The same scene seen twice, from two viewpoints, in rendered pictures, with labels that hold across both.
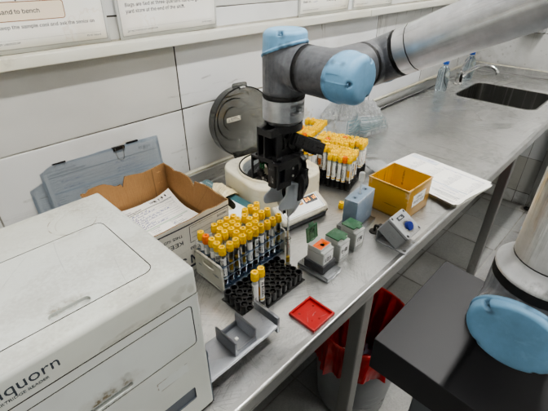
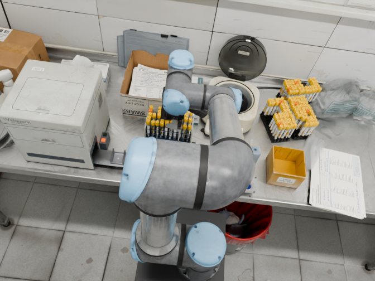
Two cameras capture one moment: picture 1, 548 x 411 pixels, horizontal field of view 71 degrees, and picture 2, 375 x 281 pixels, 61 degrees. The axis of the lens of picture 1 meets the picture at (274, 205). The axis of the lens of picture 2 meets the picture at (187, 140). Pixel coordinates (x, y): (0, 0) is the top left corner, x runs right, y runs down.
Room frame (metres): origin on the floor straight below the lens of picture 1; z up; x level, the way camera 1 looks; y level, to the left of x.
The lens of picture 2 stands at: (0.19, -0.55, 2.03)
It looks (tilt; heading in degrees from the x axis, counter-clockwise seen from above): 55 degrees down; 43
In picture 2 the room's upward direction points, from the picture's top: 10 degrees clockwise
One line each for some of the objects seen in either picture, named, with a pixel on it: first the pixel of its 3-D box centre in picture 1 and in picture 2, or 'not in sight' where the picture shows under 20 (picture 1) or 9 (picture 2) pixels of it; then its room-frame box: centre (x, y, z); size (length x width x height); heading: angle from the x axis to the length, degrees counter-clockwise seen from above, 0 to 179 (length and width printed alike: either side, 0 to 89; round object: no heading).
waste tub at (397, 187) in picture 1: (398, 191); (284, 166); (1.00, -0.37, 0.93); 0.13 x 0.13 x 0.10; 43
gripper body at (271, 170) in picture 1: (280, 152); (174, 103); (0.67, -0.01, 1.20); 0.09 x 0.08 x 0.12; 136
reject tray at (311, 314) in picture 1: (311, 313); not in sight; (0.56, -0.08, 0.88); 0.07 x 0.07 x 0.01; 46
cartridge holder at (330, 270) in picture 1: (319, 263); not in sight; (0.71, -0.11, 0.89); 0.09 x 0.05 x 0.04; 48
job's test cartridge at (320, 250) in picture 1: (320, 254); not in sight; (0.71, -0.11, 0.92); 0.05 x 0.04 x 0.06; 48
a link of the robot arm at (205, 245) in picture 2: not in sight; (201, 246); (0.46, -0.43, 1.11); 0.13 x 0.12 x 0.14; 136
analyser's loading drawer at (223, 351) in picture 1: (227, 344); (112, 156); (0.45, 0.08, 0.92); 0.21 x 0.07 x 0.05; 136
